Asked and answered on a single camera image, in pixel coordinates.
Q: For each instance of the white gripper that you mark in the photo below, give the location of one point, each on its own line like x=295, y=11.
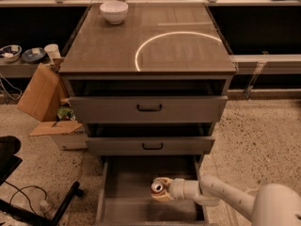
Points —
x=179, y=187

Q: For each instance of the red coke can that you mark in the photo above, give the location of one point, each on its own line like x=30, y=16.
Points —
x=157, y=187

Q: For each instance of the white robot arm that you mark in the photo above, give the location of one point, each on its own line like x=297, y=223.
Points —
x=274, y=204

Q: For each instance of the grey bottom drawer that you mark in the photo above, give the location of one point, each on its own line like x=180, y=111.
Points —
x=125, y=197

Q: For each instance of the grey drawer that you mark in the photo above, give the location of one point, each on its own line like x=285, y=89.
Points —
x=148, y=109
x=149, y=145
x=125, y=197

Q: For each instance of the grey middle drawer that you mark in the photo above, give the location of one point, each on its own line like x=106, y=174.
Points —
x=149, y=145

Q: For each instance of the grey top drawer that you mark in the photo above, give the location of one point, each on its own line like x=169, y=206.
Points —
x=148, y=109

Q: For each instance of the grey drawer cabinet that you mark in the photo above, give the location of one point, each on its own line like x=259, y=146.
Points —
x=161, y=49

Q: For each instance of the clear plastic bottle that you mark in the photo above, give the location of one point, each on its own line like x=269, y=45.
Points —
x=47, y=207

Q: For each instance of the green snack bag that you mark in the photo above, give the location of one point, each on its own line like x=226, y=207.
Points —
x=65, y=113

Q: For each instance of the open cardboard box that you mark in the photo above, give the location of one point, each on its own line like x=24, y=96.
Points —
x=44, y=95

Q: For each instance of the black office chair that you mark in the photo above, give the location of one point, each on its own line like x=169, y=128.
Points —
x=19, y=205

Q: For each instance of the white paper cup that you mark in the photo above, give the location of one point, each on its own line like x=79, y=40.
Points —
x=52, y=51

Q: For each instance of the white ceramic bowl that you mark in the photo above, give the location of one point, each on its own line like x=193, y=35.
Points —
x=114, y=12

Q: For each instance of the blue patterned bowl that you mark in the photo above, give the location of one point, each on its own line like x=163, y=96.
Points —
x=34, y=55

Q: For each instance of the patterned bowl far left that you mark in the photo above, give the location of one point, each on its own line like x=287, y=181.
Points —
x=10, y=53

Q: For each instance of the grey wall shelf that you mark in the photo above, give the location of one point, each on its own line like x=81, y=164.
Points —
x=21, y=69

